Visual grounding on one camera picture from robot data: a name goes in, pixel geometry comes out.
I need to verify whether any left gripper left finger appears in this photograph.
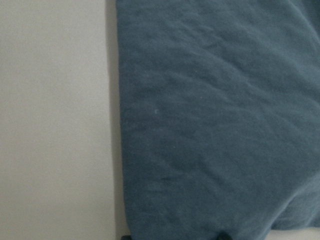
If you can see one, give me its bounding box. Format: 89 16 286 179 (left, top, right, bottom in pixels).
121 235 132 240

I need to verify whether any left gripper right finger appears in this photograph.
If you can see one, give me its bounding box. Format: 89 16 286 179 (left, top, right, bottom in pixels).
216 232 232 240

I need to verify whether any black graphic t-shirt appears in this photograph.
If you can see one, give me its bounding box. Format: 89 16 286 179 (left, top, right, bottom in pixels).
116 0 320 240

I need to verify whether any brown paper table cover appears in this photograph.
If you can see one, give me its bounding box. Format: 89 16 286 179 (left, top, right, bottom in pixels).
0 0 131 240

